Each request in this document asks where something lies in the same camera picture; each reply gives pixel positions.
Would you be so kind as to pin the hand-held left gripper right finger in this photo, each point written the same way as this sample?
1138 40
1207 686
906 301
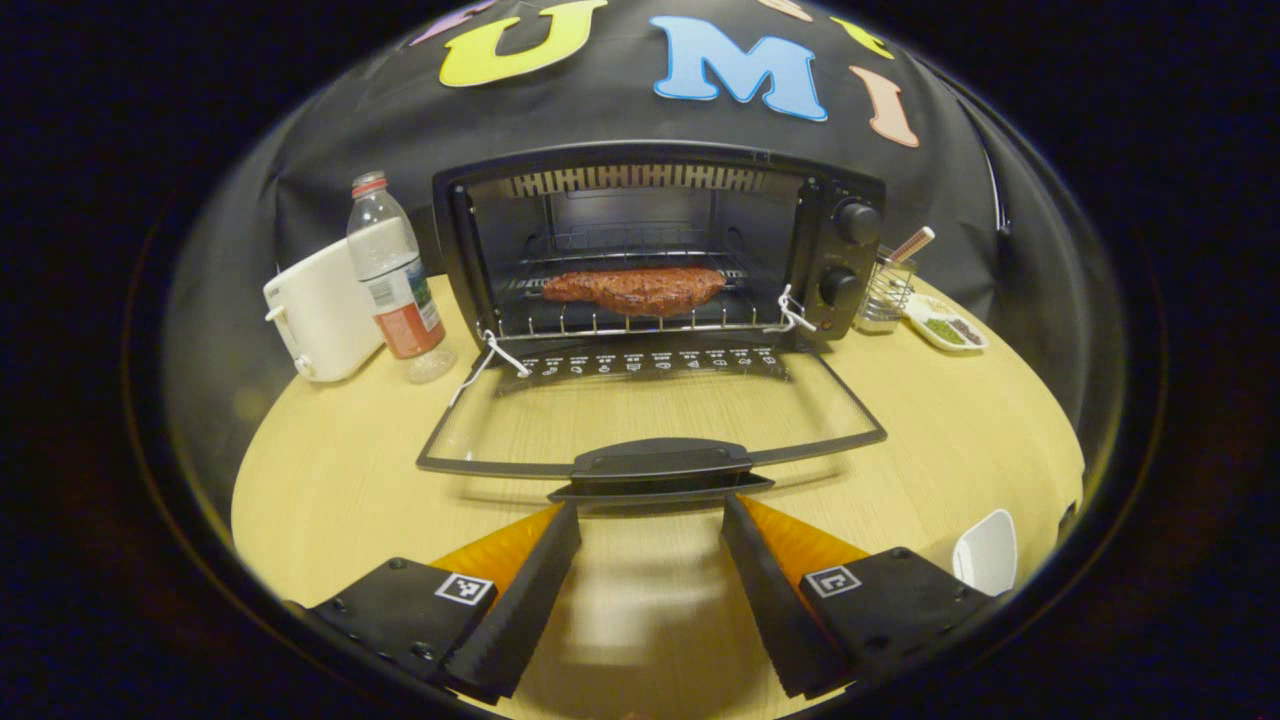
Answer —
770 610

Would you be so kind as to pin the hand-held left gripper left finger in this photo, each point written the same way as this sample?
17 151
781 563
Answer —
525 610

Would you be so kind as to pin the black electric oven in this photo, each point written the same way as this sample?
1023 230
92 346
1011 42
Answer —
660 410

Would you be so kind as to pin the brown piece of meat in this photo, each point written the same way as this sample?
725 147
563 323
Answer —
640 290

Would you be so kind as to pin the white rectangular tray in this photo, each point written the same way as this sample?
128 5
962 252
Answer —
985 555

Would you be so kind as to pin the white divided dish of beans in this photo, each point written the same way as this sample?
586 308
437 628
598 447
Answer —
950 328

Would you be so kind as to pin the clear bottle with red label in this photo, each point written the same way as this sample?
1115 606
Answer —
400 290

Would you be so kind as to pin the white toaster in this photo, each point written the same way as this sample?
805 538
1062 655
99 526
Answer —
320 315

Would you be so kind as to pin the white-tipped wooden stick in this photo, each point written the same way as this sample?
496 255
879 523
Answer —
912 244

